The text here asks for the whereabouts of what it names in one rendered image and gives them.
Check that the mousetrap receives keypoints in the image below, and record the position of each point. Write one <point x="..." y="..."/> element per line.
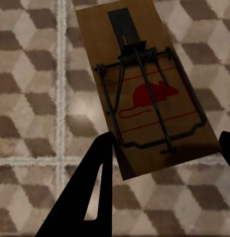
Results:
<point x="149" y="103"/>

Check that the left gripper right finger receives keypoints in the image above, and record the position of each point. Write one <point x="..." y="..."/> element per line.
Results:
<point x="225" y="144"/>

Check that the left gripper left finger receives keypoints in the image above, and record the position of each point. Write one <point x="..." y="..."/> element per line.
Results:
<point x="66" y="218"/>

